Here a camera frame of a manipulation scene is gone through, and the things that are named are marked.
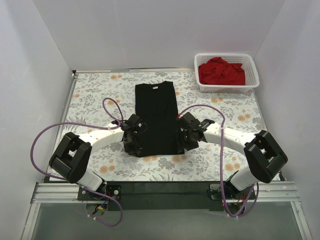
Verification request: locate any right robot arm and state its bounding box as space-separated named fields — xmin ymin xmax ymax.
xmin=177 ymin=112 xmax=288 ymax=199

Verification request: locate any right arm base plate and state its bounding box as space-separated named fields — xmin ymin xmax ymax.
xmin=206 ymin=182 xmax=251 ymax=201

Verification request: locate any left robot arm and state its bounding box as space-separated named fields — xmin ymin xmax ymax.
xmin=49 ymin=114 xmax=144 ymax=200

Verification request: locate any red t-shirt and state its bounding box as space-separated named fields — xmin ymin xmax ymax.
xmin=198 ymin=57 xmax=246 ymax=86

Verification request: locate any white plastic basket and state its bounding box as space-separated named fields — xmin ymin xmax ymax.
xmin=194 ymin=53 xmax=260 ymax=94

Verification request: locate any floral table mat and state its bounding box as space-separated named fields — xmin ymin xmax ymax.
xmin=62 ymin=71 xmax=266 ymax=181

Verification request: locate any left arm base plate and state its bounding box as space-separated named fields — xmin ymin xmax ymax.
xmin=77 ymin=184 xmax=122 ymax=201

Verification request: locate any black t-shirt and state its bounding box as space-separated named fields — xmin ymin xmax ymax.
xmin=135 ymin=81 xmax=185 ymax=158

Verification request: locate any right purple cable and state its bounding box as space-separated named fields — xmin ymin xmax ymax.
xmin=178 ymin=104 xmax=260 ymax=219

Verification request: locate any aluminium table frame rail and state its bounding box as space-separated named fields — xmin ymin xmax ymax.
xmin=22 ymin=69 xmax=312 ymax=240

